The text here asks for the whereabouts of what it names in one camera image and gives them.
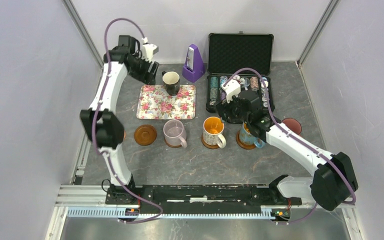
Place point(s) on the lilac mug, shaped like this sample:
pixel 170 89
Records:
pixel 175 133

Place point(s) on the purple metronome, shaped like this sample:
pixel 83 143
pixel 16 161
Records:
pixel 194 66

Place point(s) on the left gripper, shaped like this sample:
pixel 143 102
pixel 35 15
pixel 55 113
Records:
pixel 146 77

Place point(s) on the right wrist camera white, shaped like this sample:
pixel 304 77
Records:
pixel 232 89

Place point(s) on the wooden coaster two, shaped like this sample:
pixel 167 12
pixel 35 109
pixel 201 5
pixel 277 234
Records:
pixel 241 144

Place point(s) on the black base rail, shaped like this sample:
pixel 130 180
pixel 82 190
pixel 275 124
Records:
pixel 200 199

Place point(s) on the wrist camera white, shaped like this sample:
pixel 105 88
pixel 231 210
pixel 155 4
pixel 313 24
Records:
pixel 232 89
pixel 148 50

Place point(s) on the wooden coaster three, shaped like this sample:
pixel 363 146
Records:
pixel 172 146

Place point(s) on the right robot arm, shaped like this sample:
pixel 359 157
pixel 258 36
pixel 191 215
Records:
pixel 334 180

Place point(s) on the floral tray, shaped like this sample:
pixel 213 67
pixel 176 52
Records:
pixel 156 104

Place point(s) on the teal poker chip stack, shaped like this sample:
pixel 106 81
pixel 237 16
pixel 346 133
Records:
pixel 214 90

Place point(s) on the black poker chip case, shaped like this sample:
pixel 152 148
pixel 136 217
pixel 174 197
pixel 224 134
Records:
pixel 229 52

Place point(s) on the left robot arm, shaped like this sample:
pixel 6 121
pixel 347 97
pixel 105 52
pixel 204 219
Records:
pixel 101 125

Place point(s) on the white mug orange inside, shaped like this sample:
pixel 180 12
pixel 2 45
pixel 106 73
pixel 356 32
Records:
pixel 213 129

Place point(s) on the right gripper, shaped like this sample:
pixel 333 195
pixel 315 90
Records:
pixel 222 107

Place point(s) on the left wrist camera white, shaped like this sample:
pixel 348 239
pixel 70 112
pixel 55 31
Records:
pixel 148 50

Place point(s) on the wooden coaster four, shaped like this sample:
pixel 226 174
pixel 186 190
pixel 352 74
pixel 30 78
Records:
pixel 208 145

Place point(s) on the blue mug orange inside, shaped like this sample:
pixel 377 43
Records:
pixel 247 138

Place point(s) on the black mug white inside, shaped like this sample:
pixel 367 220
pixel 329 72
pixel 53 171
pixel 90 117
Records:
pixel 171 82

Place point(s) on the wooden coaster one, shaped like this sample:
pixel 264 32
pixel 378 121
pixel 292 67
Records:
pixel 145 135

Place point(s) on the pink mug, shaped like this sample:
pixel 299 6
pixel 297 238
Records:
pixel 293 124

